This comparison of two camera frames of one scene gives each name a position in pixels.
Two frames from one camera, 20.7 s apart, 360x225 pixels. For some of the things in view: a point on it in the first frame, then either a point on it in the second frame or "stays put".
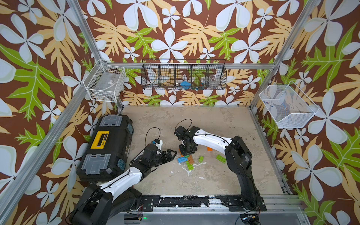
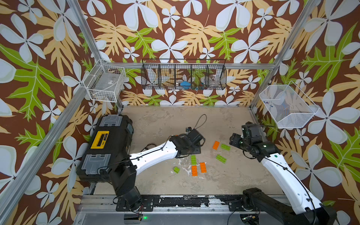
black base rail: (233, 203) stays put
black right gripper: (192, 151) to (234, 139)
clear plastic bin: (290, 107) stays put
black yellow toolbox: (107, 153) stays put
